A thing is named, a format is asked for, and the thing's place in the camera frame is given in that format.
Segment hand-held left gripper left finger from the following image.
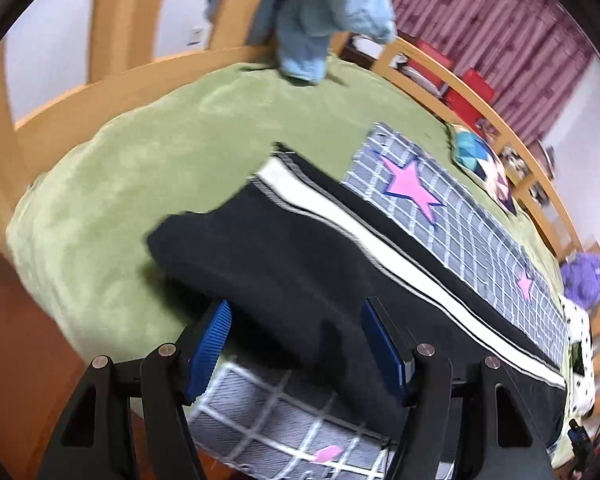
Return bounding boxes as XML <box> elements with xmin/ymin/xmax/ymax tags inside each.
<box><xmin>35</xmin><ymin>299</ymin><xmax>233</xmax><ymax>480</ymax></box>

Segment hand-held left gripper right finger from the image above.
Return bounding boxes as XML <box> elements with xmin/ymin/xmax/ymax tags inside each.
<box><xmin>360</xmin><ymin>296</ymin><xmax>556</xmax><ymax>480</ymax></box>

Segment black pants with white stripe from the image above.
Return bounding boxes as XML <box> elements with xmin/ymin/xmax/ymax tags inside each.
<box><xmin>146</xmin><ymin>142</ymin><xmax>568</xmax><ymax>466</ymax></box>

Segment grey grid mat, pink stars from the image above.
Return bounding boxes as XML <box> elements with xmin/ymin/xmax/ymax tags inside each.
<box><xmin>187</xmin><ymin>122</ymin><xmax>571</xmax><ymax>480</ymax></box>

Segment green blanket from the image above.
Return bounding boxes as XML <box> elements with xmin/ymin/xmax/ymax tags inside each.
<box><xmin>5</xmin><ymin>52</ymin><xmax>597</xmax><ymax>467</ymax></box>

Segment white black-dotted cloth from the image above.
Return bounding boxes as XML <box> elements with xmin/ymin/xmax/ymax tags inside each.
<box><xmin>561</xmin><ymin>299</ymin><xmax>599</xmax><ymax>417</ymax></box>

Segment colourful geometric cushion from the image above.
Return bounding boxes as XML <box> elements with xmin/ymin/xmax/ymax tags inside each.
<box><xmin>447</xmin><ymin>122</ymin><xmax>519</xmax><ymax>214</ymax></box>

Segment purple plush toy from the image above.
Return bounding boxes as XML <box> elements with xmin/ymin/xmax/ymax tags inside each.
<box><xmin>560</xmin><ymin>252</ymin><xmax>600</xmax><ymax>309</ymax></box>

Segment red box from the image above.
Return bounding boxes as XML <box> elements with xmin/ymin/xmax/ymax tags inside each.
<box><xmin>404</xmin><ymin>41</ymin><xmax>454</xmax><ymax>97</ymax></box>
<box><xmin>446</xmin><ymin>68</ymin><xmax>497</xmax><ymax>127</ymax></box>

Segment light blue plush cloth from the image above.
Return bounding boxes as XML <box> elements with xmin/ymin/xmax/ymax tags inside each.
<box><xmin>245</xmin><ymin>0</ymin><xmax>397</xmax><ymax>86</ymax></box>

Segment maroon striped curtain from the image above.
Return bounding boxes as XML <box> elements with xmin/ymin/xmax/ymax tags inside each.
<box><xmin>385</xmin><ymin>0</ymin><xmax>597</xmax><ymax>147</ymax></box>

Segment wooden bed frame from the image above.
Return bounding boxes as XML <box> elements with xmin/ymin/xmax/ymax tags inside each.
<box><xmin>0</xmin><ymin>0</ymin><xmax>600</xmax><ymax>411</ymax></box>

